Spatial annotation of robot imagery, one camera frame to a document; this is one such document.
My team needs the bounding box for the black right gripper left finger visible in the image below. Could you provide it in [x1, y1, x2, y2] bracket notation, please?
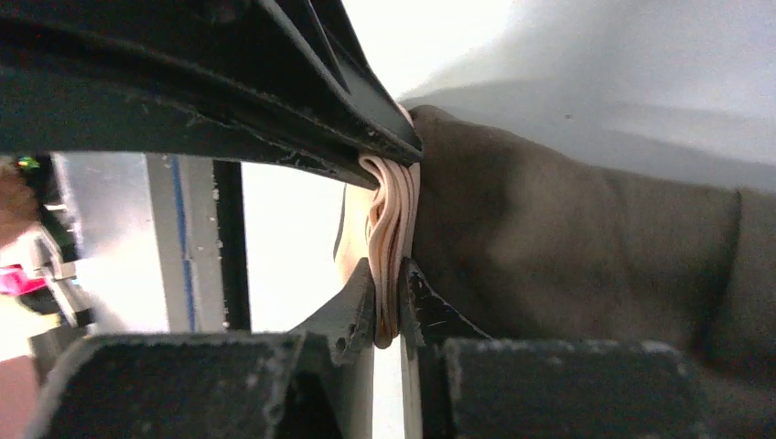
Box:
[26, 260, 374, 438]

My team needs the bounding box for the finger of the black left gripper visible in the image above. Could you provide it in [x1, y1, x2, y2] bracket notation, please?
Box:
[1, 1, 423, 188]

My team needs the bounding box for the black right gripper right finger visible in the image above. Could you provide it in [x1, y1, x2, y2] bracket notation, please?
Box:
[398, 259, 715, 438]

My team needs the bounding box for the brown boxer briefs beige waistband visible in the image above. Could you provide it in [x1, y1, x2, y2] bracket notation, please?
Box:
[331, 103, 776, 439]

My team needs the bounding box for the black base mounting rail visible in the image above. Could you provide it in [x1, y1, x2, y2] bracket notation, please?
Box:
[213, 160, 252, 331]

